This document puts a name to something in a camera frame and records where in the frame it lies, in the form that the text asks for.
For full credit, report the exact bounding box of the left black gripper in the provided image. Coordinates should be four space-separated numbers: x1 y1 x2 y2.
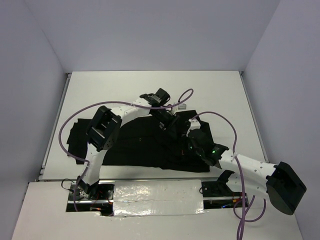
151 107 180 140

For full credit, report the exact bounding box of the black long sleeve shirt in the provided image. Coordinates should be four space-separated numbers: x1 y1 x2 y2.
67 116 210 173

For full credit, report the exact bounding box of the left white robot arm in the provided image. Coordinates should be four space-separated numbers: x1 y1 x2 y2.
77 88 179 199

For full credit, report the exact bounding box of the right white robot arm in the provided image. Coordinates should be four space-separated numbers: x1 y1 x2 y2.
186 119 307 215

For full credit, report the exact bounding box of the glossy white tape sheet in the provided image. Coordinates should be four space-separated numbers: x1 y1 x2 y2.
112 179 205 217

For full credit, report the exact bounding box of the white front board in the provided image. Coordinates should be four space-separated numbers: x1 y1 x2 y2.
9 175 311 240

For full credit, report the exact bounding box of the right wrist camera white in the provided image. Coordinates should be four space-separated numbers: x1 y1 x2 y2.
186 118 201 137

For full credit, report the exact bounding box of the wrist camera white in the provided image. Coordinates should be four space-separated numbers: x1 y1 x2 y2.
186 118 201 137
172 103 187 112

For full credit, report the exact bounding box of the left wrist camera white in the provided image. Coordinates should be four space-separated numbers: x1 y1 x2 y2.
172 103 187 112

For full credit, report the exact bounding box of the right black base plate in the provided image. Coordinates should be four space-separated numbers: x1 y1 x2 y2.
200 181 242 198

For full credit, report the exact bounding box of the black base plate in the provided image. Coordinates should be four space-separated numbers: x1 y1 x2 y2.
200 181 242 198
75 183 115 201

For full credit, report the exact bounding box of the aluminium table edge rail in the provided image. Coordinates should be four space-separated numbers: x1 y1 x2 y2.
239 71 270 163

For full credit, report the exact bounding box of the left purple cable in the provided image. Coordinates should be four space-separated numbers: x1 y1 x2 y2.
58 88 195 212

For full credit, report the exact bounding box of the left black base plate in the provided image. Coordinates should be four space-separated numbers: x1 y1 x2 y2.
75 183 115 201

